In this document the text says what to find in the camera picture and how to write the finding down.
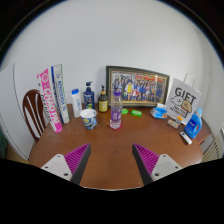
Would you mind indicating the framed group photo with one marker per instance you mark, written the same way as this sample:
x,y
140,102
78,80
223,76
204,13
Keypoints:
x,y
138,86

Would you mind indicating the white green shuttlecock tube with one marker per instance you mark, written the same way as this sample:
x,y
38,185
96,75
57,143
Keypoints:
x,y
61,95

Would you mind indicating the white radiator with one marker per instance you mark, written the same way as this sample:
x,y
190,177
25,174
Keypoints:
x,y
213,151

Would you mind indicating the dark wooden side table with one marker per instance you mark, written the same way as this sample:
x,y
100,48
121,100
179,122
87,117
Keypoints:
x,y
206,131

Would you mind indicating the amber yellow-label pump bottle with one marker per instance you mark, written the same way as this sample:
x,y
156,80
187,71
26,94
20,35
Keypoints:
x,y
103,104

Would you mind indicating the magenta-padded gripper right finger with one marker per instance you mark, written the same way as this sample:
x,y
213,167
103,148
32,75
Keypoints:
x,y
146,158

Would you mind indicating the clear purple-capped water bottle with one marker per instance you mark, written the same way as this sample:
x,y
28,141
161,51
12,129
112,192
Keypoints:
x,y
116,113

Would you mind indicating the white board panel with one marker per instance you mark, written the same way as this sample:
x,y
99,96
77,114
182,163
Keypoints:
x,y
11,110

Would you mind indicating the white blue-capped bottle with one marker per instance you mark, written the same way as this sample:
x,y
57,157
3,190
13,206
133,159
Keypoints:
x,y
77,105

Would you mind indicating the flat round red coaster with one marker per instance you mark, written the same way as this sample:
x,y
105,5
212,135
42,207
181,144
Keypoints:
x,y
111,127

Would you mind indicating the dark wooden chair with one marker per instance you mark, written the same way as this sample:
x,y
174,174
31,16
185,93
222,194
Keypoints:
x,y
31,113

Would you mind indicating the white paper gift bag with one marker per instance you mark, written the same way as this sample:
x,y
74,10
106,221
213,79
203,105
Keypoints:
x,y
185,96

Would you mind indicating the white blue printed paper cup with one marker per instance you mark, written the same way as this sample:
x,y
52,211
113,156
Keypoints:
x,y
88,120

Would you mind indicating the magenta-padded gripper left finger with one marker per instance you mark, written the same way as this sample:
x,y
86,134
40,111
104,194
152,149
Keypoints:
x,y
77,158

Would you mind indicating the small brown snack pack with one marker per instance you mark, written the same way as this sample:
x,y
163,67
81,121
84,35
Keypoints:
x,y
172,124

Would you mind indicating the blue detergent bottle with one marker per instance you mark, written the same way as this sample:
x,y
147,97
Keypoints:
x,y
192,126

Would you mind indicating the pink shuttlecock tube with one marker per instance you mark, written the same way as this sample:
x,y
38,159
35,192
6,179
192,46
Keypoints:
x,y
50,103

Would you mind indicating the small orange-topped box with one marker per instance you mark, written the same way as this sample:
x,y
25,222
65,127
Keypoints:
x,y
180,118

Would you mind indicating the dark blue pump bottle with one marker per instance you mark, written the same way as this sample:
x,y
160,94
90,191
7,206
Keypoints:
x,y
88,98

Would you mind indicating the white remote control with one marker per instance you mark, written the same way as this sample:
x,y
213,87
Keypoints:
x,y
186,137

